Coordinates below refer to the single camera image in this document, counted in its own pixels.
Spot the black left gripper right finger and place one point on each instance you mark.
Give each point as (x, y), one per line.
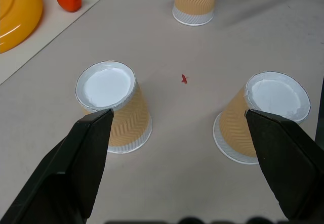
(286, 163)

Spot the brown ribbed paper cup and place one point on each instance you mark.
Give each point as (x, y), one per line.
(195, 1)
(126, 112)
(240, 130)

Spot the yellow plate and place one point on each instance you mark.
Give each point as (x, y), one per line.
(15, 14)

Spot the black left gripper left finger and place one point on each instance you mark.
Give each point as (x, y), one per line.
(68, 168)

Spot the small red mark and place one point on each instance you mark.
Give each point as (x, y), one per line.
(184, 79)

